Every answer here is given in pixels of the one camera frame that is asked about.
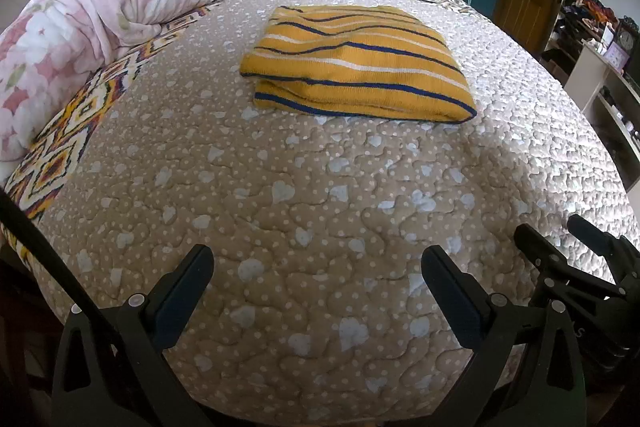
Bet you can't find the black strap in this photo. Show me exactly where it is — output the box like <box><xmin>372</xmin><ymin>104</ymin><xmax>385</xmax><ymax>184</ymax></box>
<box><xmin>0</xmin><ymin>189</ymin><xmax>103</xmax><ymax>325</ymax></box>

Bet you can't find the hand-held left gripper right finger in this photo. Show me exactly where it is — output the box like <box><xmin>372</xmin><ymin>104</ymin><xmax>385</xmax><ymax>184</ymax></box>
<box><xmin>421</xmin><ymin>245</ymin><xmax>587</xmax><ymax>427</ymax></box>

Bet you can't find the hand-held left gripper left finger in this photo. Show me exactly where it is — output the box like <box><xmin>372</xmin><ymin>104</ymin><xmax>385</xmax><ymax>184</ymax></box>
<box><xmin>50</xmin><ymin>244</ymin><xmax>216</xmax><ymax>427</ymax></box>

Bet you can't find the yellow striped knit sweater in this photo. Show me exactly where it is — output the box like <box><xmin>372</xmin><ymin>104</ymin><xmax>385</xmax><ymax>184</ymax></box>
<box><xmin>240</xmin><ymin>5</ymin><xmax>478</xmax><ymax>124</ymax></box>

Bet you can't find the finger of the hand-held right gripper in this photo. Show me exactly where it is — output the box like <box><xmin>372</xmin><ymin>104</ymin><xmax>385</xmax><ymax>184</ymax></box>
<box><xmin>514</xmin><ymin>223</ymin><xmax>618</xmax><ymax>308</ymax></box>
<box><xmin>568</xmin><ymin>214</ymin><xmax>640</xmax><ymax>283</ymax></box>

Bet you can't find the pink floral comforter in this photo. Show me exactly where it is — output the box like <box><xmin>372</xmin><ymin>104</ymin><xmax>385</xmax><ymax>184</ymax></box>
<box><xmin>0</xmin><ymin>0</ymin><xmax>248</xmax><ymax>164</ymax></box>

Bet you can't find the pile of dark clothes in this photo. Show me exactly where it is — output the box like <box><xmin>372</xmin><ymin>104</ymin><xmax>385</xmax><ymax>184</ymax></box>
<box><xmin>542</xmin><ymin>0</ymin><xmax>621</xmax><ymax>75</ymax></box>

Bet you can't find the white shelf unit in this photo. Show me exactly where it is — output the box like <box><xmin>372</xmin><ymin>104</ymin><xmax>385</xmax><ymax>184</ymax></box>
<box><xmin>564</xmin><ymin>42</ymin><xmax>640</xmax><ymax>190</ymax></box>

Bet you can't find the beige spotted bed quilt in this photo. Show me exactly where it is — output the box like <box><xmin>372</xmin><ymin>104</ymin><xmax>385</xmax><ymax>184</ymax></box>
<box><xmin>2</xmin><ymin>0</ymin><xmax>632</xmax><ymax>425</ymax></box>

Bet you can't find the dark table clock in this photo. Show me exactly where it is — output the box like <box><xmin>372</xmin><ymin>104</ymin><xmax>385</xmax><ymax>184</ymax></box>
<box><xmin>617</xmin><ymin>17</ymin><xmax>640</xmax><ymax>64</ymax></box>

